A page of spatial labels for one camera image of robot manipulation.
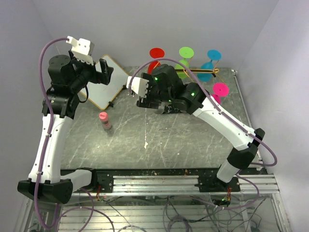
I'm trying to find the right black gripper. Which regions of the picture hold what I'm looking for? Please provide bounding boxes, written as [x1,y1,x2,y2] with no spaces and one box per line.
[137,73,173,108]

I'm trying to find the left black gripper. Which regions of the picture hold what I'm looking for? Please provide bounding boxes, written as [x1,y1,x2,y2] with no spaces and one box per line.
[69,49,113,93]

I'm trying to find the red plastic wine glass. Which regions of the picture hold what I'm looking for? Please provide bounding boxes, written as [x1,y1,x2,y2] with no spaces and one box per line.
[147,47,165,74]

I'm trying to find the green plastic wine glass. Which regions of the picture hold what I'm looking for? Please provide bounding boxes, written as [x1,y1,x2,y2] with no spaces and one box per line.
[175,46,194,79]

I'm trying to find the gold wine glass rack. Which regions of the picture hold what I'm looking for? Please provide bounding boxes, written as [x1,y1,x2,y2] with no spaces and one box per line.
[152,59,228,114]

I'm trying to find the magenta plastic wine glass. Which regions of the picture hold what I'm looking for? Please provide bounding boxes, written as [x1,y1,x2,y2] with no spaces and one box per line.
[211,83,229,104]

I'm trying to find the blue plastic wine glass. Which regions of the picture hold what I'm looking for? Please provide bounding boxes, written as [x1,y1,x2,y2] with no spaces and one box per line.
[197,49,222,82]

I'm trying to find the clear wine glass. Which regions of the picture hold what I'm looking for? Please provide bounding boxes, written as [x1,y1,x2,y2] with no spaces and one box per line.
[154,102,169,115]

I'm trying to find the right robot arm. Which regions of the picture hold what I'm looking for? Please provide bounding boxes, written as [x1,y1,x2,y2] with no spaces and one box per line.
[126,64,265,192]

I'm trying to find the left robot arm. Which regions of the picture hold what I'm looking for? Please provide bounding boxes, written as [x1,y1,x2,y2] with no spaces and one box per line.
[17,52,113,204]

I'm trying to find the gold framed whiteboard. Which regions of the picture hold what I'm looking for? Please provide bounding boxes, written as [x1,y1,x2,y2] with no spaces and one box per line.
[87,55,129,110]

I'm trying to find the pink capped small bottle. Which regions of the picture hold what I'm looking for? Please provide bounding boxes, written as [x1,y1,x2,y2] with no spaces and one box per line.
[99,112,112,130]

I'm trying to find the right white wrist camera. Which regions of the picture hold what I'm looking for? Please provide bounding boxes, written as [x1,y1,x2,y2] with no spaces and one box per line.
[128,77,149,98]

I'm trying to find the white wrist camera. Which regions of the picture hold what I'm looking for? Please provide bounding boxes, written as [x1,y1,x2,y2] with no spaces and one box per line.
[128,77,149,98]
[66,36,95,66]

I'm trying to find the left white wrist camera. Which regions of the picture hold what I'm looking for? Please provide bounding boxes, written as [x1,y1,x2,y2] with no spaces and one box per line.
[66,36,95,66]

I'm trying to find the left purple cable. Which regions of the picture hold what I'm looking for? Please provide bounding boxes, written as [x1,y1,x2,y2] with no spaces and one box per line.
[33,37,70,230]

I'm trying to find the purple cable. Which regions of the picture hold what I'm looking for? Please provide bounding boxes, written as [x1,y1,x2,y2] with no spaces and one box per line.
[33,37,70,230]
[126,57,278,210]

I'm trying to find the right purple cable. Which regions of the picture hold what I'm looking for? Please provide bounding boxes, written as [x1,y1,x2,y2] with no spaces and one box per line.
[126,57,278,210]

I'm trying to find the aluminium mounting rail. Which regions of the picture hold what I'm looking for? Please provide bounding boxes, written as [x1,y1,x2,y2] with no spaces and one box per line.
[60,174,281,197]

